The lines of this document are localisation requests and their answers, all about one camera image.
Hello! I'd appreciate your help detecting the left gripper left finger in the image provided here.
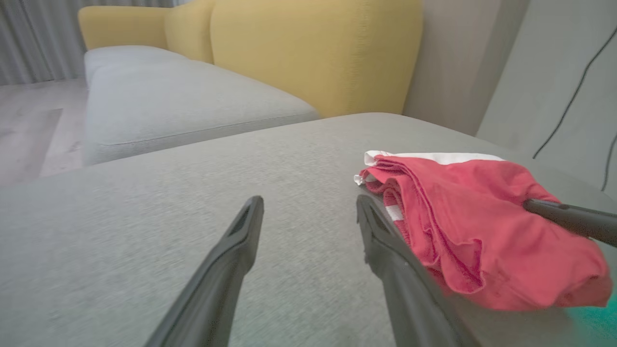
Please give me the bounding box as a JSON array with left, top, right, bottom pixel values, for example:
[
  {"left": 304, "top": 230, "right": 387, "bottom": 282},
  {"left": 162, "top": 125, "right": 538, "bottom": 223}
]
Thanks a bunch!
[{"left": 145, "top": 195, "right": 265, "bottom": 347}]

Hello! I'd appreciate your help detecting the yellow sofa armrest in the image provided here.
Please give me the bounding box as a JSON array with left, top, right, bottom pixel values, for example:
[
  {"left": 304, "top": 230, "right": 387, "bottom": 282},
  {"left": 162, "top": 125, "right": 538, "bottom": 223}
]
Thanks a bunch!
[{"left": 78, "top": 5, "right": 170, "bottom": 51}]

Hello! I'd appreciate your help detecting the grey sofa seat cushion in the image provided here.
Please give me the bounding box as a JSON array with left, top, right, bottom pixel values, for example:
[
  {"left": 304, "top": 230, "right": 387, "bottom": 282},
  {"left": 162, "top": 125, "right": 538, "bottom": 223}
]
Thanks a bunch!
[
  {"left": 84, "top": 45, "right": 189, "bottom": 88},
  {"left": 82, "top": 58, "right": 320, "bottom": 167}
]

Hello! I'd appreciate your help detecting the wide yellow sofa back cushion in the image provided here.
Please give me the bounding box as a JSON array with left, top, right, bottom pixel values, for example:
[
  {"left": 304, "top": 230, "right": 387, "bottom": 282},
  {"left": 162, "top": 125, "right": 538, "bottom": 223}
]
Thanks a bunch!
[{"left": 210, "top": 0, "right": 424, "bottom": 119}]

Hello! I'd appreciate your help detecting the short black wall cable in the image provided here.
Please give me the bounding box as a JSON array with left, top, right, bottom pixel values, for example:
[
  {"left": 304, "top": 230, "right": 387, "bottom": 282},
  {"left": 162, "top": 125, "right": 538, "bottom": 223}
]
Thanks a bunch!
[{"left": 601, "top": 131, "right": 617, "bottom": 192}]

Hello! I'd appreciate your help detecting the large grey sofa cushion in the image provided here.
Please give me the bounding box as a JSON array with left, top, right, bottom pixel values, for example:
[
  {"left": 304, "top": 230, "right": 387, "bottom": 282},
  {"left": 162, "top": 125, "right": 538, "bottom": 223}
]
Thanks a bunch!
[{"left": 0, "top": 112, "right": 617, "bottom": 347}]

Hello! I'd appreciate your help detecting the grey curtain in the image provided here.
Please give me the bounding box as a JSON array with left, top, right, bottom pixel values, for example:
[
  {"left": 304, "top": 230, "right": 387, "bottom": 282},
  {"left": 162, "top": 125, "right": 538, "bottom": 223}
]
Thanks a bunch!
[{"left": 0, "top": 0, "right": 191, "bottom": 86}]

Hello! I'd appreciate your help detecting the narrow yellow sofa back cushion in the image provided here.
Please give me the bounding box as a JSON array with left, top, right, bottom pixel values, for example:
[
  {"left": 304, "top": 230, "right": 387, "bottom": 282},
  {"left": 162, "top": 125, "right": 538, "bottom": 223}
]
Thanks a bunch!
[{"left": 163, "top": 0, "right": 216, "bottom": 64}]

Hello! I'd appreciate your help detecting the long black wall cable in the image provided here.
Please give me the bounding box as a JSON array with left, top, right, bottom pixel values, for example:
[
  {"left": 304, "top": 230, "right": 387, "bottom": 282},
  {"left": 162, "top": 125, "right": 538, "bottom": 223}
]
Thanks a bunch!
[{"left": 532, "top": 25, "right": 617, "bottom": 160}]

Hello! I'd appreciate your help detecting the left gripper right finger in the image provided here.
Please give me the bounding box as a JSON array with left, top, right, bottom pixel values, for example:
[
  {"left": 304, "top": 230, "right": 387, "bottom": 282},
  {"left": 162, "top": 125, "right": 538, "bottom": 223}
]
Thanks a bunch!
[{"left": 356, "top": 194, "right": 478, "bottom": 347}]

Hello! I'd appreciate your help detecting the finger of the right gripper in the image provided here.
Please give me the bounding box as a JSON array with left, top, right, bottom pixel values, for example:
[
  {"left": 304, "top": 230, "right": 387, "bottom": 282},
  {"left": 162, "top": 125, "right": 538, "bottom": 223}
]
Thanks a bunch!
[{"left": 523, "top": 199, "right": 617, "bottom": 247}]

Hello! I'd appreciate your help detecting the red garment with white trim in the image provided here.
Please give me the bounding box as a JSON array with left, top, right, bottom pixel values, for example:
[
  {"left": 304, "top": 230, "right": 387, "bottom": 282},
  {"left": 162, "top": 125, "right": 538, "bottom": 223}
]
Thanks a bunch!
[{"left": 353, "top": 150, "right": 614, "bottom": 311}]

